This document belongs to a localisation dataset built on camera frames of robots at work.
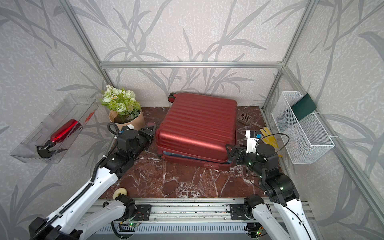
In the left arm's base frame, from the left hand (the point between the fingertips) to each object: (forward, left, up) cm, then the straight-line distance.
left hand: (156, 127), depth 74 cm
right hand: (-10, -36, +1) cm, 38 cm away
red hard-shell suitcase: (+1, -20, -2) cm, 20 cm away
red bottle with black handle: (-9, +38, +6) cm, 39 cm away
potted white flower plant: (+15, +22, -2) cm, 27 cm away
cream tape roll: (-23, +20, -25) cm, 39 cm away
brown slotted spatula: (+27, -57, -25) cm, 68 cm away
